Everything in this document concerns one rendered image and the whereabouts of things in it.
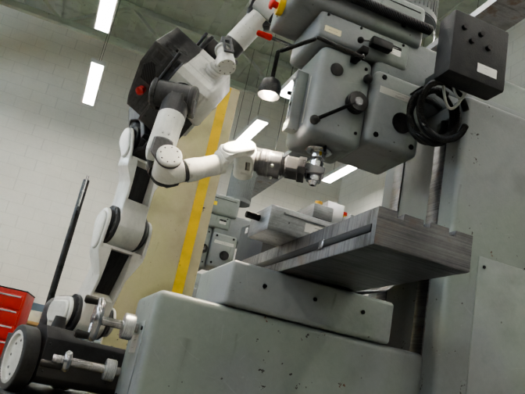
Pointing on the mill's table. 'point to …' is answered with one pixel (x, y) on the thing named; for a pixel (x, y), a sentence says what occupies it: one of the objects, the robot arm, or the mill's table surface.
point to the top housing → (291, 21)
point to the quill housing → (327, 70)
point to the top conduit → (395, 16)
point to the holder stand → (245, 245)
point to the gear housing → (398, 57)
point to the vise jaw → (318, 212)
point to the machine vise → (283, 225)
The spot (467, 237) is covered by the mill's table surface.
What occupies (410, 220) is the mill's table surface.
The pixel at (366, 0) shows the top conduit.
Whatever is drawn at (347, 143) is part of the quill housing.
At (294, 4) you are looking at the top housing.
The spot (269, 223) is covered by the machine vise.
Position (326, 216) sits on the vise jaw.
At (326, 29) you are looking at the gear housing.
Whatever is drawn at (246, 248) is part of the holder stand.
